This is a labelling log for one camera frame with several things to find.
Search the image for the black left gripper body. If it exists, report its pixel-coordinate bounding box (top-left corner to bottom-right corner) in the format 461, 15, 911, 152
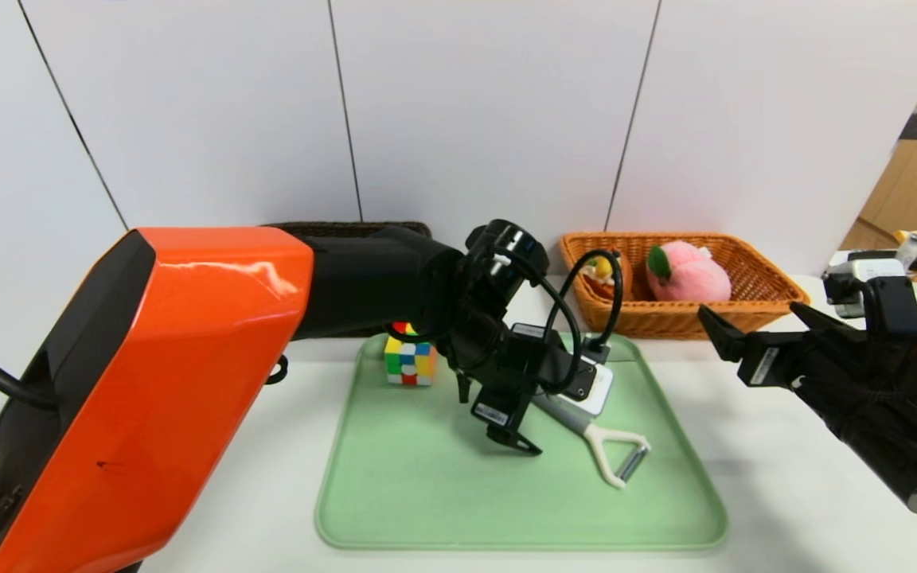
470, 357, 533, 430

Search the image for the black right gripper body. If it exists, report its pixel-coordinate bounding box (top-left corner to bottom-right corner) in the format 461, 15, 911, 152
737, 325, 898, 455

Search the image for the white peeler grey handle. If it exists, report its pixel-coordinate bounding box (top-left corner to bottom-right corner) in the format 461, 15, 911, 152
534, 394, 652, 489

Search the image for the pink plush peach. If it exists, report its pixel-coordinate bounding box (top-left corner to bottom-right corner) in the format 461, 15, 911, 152
646, 241, 732, 303

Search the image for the toy cake slice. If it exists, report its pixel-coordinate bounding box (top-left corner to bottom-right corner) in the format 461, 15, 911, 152
582, 253, 625, 300

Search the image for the orange wicker basket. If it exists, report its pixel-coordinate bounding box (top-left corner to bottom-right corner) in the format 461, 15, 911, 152
560, 232, 811, 341

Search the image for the dark brown wicker basket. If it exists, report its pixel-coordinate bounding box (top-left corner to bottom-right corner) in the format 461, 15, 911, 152
263, 221, 433, 240

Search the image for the multicolour puzzle cube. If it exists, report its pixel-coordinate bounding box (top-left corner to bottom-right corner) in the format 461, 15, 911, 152
384, 322, 438, 387

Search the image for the light green plastic tray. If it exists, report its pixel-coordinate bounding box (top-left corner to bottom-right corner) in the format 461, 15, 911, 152
315, 333, 730, 552

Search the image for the wooden cabinet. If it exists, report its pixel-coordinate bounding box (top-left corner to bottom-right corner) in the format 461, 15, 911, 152
837, 8, 917, 255

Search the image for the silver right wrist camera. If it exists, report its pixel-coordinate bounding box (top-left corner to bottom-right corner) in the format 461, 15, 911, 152
823, 259, 905, 307

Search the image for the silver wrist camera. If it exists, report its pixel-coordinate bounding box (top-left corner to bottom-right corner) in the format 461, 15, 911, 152
578, 362, 615, 416
823, 259, 905, 307

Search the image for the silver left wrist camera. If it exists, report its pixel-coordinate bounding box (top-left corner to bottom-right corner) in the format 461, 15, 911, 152
578, 362, 615, 416

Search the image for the black left camera cable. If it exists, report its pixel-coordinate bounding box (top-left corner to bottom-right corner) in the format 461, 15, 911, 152
538, 251, 626, 396

